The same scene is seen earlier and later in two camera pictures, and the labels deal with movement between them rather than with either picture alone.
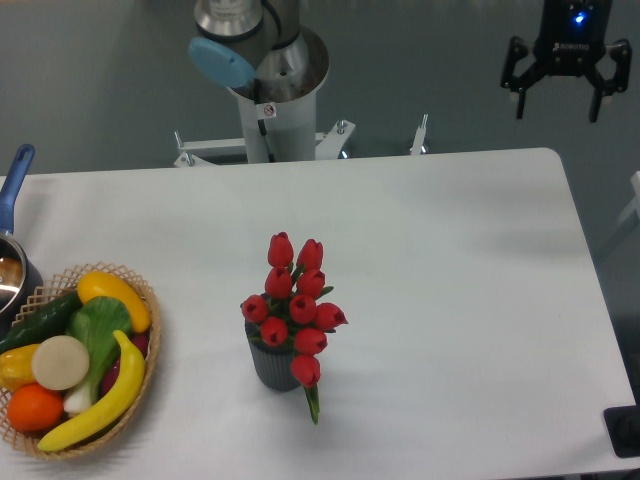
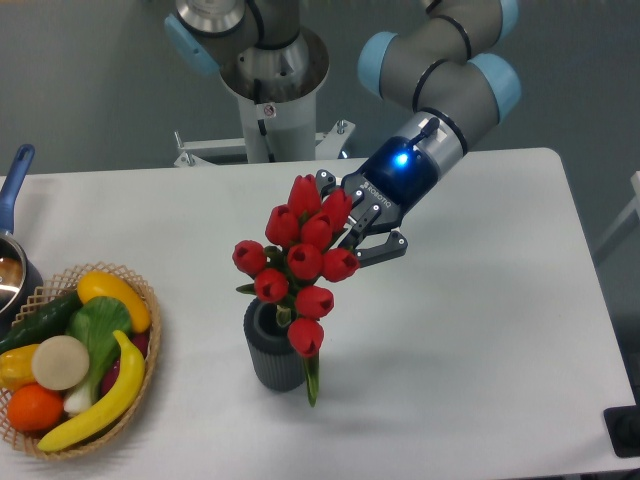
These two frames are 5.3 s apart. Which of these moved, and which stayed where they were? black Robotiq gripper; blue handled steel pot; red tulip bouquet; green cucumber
Moved: black Robotiq gripper; red tulip bouquet
Stayed: blue handled steel pot; green cucumber
